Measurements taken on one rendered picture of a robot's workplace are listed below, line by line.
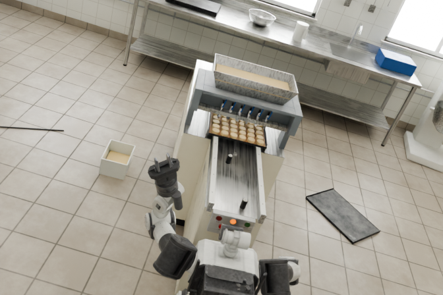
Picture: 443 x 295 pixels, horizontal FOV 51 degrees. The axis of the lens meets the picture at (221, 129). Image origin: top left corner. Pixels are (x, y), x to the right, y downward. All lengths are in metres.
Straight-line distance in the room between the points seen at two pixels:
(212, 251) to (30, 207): 1.94
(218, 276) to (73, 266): 1.55
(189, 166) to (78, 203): 0.92
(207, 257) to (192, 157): 1.39
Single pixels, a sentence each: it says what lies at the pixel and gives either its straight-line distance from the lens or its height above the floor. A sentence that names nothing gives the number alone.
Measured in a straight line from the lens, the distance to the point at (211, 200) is 2.49.
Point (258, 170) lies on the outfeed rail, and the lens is 2.84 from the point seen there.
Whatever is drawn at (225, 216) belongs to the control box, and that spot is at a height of 0.83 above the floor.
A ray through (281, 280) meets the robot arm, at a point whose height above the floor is 1.09.
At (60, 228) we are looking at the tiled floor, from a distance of 3.44.
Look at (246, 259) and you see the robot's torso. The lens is 1.94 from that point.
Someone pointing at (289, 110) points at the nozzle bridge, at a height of 1.18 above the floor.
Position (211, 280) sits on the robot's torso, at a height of 1.11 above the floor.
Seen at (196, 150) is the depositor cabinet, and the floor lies 0.72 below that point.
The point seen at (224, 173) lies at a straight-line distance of 2.81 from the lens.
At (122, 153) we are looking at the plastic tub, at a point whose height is 0.06.
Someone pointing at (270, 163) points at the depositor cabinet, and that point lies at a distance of 3.20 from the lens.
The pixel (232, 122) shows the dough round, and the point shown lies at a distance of 3.20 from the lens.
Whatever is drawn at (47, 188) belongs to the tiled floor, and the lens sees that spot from 3.74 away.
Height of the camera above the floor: 2.46
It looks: 30 degrees down
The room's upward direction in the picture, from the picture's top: 18 degrees clockwise
